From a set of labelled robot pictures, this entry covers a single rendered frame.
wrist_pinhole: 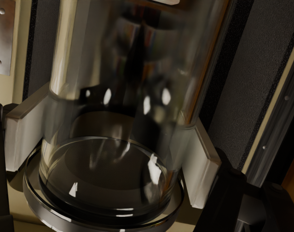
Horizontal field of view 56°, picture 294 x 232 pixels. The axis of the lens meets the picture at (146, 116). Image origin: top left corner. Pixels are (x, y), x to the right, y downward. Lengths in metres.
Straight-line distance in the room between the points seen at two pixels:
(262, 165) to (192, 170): 0.19
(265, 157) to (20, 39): 0.29
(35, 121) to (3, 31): 0.16
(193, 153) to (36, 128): 0.09
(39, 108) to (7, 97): 0.16
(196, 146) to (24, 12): 0.23
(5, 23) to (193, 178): 0.22
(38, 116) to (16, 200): 0.22
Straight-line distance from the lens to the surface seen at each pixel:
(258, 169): 0.35
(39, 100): 0.16
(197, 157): 0.16
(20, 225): 0.38
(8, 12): 0.30
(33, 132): 0.16
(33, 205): 0.18
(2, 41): 0.30
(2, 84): 0.32
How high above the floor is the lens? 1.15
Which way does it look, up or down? 20 degrees up
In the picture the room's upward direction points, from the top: 165 degrees counter-clockwise
